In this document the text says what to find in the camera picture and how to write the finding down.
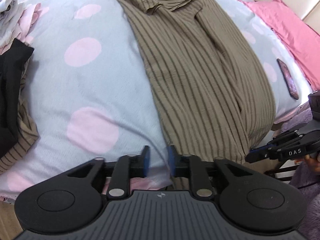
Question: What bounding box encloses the dark pink pillow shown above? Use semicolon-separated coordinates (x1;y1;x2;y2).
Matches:
244;0;320;90

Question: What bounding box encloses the pink folded cloth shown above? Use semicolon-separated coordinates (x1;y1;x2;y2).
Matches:
15;2;42;43

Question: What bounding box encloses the striped brown long shirt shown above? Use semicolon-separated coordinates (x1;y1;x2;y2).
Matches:
106;0;277;190

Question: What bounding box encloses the black cable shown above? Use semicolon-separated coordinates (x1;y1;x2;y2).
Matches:
296;182;317;190

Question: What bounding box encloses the black smartphone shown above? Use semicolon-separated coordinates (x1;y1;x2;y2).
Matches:
276;58;299;100

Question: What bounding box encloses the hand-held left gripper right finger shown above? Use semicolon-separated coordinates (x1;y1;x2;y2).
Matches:
167;145;253;200

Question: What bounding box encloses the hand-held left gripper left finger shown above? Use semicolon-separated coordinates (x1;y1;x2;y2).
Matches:
67;145;151;200

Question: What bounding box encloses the purple fleece robe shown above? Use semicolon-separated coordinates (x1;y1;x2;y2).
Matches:
271;102;320;240

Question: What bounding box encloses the person's right hand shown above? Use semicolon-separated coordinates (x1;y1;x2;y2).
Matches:
294;152;320;174

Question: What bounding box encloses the pink fitted sheet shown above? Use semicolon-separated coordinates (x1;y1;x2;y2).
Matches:
104;175;173;192

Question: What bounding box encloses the black garment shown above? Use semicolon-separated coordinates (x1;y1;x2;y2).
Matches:
0;38;35;157

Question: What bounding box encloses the striped brown garment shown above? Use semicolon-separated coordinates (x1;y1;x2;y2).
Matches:
0;55;39;174

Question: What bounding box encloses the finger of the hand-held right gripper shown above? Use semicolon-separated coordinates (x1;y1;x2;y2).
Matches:
266;124;309;150
245;144;280;163

